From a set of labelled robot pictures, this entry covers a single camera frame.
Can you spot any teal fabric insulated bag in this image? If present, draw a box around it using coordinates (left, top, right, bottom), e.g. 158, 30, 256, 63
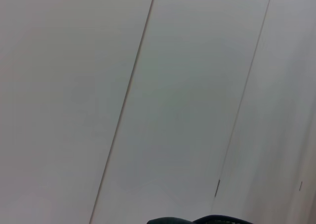
147, 214, 252, 224

